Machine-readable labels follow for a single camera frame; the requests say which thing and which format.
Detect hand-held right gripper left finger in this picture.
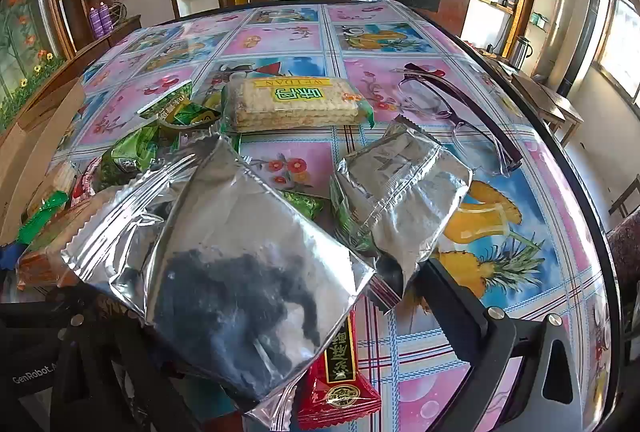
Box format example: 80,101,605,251
50,312,206,432

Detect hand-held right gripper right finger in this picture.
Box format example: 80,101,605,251
416,257,586,432

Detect red snack packet green emblem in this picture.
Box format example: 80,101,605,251
297,309,382,431

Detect large silver foil packet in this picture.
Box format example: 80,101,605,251
61,135,377,432

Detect cardboard box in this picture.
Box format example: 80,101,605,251
0,77,87,245

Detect pale cracker packet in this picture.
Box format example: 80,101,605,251
220,76,376,134
17,159,78,244

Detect orange cracker packet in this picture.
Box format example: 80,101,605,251
15,186,123,289

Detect small silver foil packet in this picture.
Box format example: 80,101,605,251
330,119,474,299

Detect small red snack packet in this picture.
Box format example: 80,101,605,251
70,159,103,208

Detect small green candy packet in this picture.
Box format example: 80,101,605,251
277,189,324,221

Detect crumpled green snack packet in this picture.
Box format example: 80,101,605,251
99,121,176,187

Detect purple eyeglasses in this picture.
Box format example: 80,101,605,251
397,62,524,176

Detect wooden stool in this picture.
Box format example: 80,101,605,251
607,175,640,219

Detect wooden side table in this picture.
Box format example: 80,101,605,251
510,71,585,147

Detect yellow green snack packet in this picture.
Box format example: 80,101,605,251
160,101,222,129

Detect green striped snack packet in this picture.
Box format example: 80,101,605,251
136,80,194,119

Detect steel kettle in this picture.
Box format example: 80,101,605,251
510,35,537,69

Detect black tower fan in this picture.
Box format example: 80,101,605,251
556,0,601,99

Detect printed plastic tablecloth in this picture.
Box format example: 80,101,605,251
0,1,613,432

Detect flower mural panel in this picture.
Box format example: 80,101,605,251
0,0,66,128

